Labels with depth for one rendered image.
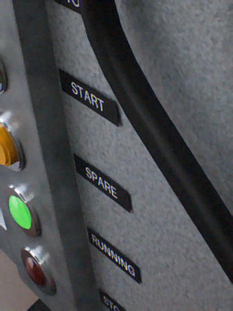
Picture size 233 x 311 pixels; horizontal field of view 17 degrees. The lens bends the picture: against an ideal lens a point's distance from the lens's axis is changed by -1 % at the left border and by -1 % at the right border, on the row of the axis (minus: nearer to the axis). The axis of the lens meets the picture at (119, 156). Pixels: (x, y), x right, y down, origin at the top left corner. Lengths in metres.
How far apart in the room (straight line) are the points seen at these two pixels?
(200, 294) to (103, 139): 0.09
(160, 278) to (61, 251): 0.07
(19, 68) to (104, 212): 0.09
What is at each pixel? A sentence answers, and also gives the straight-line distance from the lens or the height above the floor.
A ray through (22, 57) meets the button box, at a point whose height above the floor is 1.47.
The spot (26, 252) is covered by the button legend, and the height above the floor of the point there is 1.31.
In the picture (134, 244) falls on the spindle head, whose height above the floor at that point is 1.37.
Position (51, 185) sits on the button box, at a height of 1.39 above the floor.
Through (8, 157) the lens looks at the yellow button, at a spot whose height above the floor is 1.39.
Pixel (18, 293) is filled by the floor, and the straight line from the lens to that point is 2.31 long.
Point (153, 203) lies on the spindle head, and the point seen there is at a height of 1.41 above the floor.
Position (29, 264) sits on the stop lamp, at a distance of 0.49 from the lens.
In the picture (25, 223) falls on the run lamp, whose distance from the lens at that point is 0.46.
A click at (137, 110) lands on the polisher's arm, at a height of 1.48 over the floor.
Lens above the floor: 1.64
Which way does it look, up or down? 37 degrees down
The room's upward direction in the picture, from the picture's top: 8 degrees counter-clockwise
